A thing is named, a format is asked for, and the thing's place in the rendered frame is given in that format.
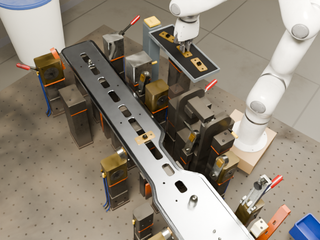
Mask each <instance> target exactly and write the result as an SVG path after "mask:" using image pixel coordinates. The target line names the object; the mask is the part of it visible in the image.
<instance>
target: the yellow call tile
mask: <svg viewBox="0 0 320 240"><path fill-rule="evenodd" d="M144 22H145V23H146V24H147V25H148V26H149V27H150V28H151V27H153V26H156V25H159V24H160V21H159V20H158V19H157V18H156V17H155V16H153V17H150V18H147V19H144Z"/></svg>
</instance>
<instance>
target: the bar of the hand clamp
mask: <svg viewBox="0 0 320 240"><path fill-rule="evenodd" d="M271 184H272V182H271V178H268V177H267V176H266V175H262V176H261V177H260V178H259V179H258V181H256V182H254V186H253V188H252V189H251V191H250V192H249V194H248V195H247V197H246V198H245V200H244V201H243V203H242V205H244V204H246V202H247V201H249V200H251V201H252V204H251V205H250V207H249V208H248V209H247V212H249V210H250V209H251V208H253V207H254V206H255V205H256V204H257V203H258V201H259V200H260V199H261V197H262V196H263V195H264V193H265V192H266V191H267V189H268V188H269V187H270V185H271Z"/></svg>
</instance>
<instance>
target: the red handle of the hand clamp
mask: <svg viewBox="0 0 320 240"><path fill-rule="evenodd" d="M282 180H283V177H282V176H281V175H277V176H276V177H275V178H274V179H273V180H271V182H272V184H271V185H270V187H269V188H268V189H267V191H266V192H265V193H267V192H268V191H269V190H270V189H273V188H274V187H275V186H276V185H277V184H278V183H280V182H281V181H282ZM265 193H264V194H265ZM251 204H252V201H251V200H249V201H247V202H246V205H247V206H248V207H250V205H251Z"/></svg>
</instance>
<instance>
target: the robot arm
mask: <svg viewBox="0 0 320 240"><path fill-rule="evenodd" d="M225 1H228V0H172V1H171V2H170V11H171V13H172V14H173V15H175V16H177V17H178V18H177V21H176V24H175V29H174V37H175V38H174V41H173V42H174V43H179V44H180V51H181V52H182V53H184V52H185V48H186V49H187V51H190V44H192V41H193V40H194V39H195V38H196V37H197V36H198V33H199V15H200V13H202V12H205V11H207V10H210V9H212V8H214V7H216V6H218V5H219V4H221V3H223V2H225ZM278 1H279V5H280V12H281V17H282V21H283V23H284V26H285V28H286V30H285V32H284V34H283V36H282V38H281V40H280V41H279V43H278V45H277V47H276V49H275V51H274V54H273V56H272V58H271V60H270V62H269V64H268V66H267V67H266V69H265V70H264V71H263V73H262V74H261V76H260V77H259V79H258V80H257V82H256V83H255V85H254V86H253V88H252V89H251V91H250V93H249V94H248V96H247V99H246V106H247V107H246V109H245V112H244V114H243V116H242V119H241V121H238V122H236V123H234V126H233V129H232V130H233V131H234V132H235V133H236V135H237V136H238V138H237V139H236V138H235V141H234V143H233V145H234V146H235V147H236V148H237V149H239V150H241V151H243V152H248V153H255V152H258V151H260V150H262V149H263V148H264V147H265V145H266V143H267V134H266V132H265V129H266V127H267V125H268V123H269V121H270V119H271V117H272V115H273V113H274V110H275V109H276V107H277V105H278V103H279V101H280V99H281V97H282V96H283V94H284V92H285V91H286V89H287V87H288V85H289V83H290V81H291V78H292V76H293V74H294V71H295V70H296V68H297V67H298V65H299V63H300V62H301V60H302V59H303V57H304V55H305V54H306V52H307V50H308V49H309V47H310V45H311V44H312V42H313V41H314V39H315V37H316V36H317V34H318V32H319V31H320V0H278Z"/></svg>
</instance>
